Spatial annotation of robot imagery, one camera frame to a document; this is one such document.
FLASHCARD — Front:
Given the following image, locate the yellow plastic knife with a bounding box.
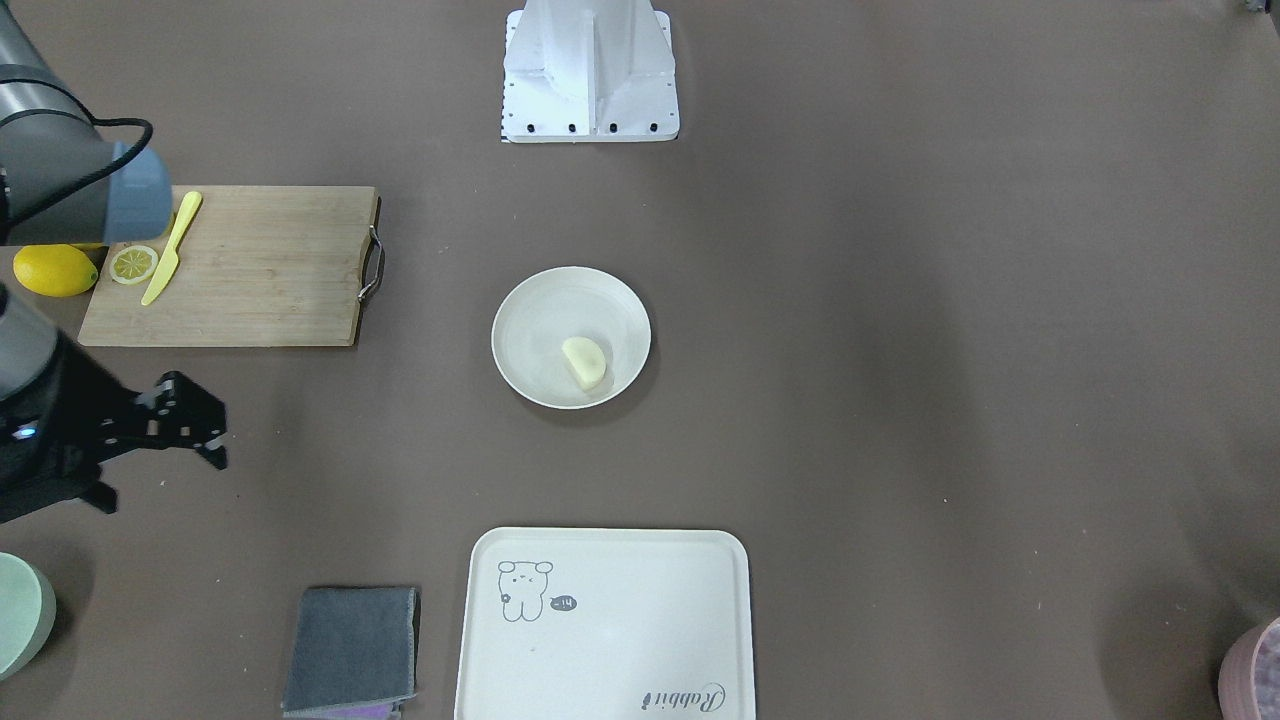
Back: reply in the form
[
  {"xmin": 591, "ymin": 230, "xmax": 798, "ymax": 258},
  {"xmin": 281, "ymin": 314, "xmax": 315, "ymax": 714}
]
[{"xmin": 140, "ymin": 190, "xmax": 204, "ymax": 307}]

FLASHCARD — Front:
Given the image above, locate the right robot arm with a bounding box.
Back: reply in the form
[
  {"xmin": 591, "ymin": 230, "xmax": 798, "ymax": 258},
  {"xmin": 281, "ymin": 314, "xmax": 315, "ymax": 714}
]
[{"xmin": 1, "ymin": 6, "xmax": 228, "ymax": 521}]

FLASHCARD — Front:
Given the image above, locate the grey folded cloth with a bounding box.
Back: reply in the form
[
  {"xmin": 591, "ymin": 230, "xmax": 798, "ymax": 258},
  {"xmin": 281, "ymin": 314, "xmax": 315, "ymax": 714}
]
[{"xmin": 282, "ymin": 585, "xmax": 419, "ymax": 719}]

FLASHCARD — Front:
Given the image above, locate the lower lemon slice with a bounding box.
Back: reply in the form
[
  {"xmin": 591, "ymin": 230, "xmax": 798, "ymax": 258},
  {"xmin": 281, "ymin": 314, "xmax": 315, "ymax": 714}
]
[{"xmin": 104, "ymin": 243, "xmax": 160, "ymax": 286}]

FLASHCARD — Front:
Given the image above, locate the cream round plate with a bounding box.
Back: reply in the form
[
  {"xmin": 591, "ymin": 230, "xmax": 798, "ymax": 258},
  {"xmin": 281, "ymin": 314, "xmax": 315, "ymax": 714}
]
[{"xmin": 492, "ymin": 266, "xmax": 653, "ymax": 410}]

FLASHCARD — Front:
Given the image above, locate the cream rabbit print tray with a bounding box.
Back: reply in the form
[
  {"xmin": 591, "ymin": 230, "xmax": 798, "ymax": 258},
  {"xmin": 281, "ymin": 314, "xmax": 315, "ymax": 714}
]
[{"xmin": 454, "ymin": 527, "xmax": 756, "ymax": 719}]

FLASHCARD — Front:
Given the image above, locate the bamboo cutting board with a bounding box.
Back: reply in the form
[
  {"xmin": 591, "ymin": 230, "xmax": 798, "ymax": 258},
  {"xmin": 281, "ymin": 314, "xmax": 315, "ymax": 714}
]
[{"xmin": 78, "ymin": 186, "xmax": 380, "ymax": 348}]

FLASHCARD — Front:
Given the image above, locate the pink bowl of ice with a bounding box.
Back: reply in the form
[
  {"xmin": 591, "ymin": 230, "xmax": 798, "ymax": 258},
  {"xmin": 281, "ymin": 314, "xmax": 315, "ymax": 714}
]
[{"xmin": 1217, "ymin": 618, "xmax": 1279, "ymax": 719}]

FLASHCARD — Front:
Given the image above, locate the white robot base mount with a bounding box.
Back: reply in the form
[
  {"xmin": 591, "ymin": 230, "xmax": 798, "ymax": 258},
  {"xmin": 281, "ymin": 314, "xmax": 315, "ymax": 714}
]
[{"xmin": 500, "ymin": 1, "xmax": 681, "ymax": 143}]

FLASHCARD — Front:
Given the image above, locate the pale green bowl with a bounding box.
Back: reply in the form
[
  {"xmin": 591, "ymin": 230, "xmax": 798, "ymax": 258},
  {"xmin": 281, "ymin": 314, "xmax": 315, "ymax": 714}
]
[{"xmin": 1, "ymin": 552, "xmax": 58, "ymax": 682}]

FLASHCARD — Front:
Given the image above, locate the lower whole lemon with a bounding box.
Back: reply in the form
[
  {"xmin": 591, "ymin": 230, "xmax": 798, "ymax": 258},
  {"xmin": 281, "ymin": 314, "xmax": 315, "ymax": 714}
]
[{"xmin": 12, "ymin": 243, "xmax": 99, "ymax": 299}]

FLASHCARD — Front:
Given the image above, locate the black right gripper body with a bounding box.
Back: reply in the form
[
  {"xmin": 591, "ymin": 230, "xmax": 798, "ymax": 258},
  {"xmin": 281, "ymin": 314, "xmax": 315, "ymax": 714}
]
[{"xmin": 1, "ymin": 337, "xmax": 227, "ymax": 521}]

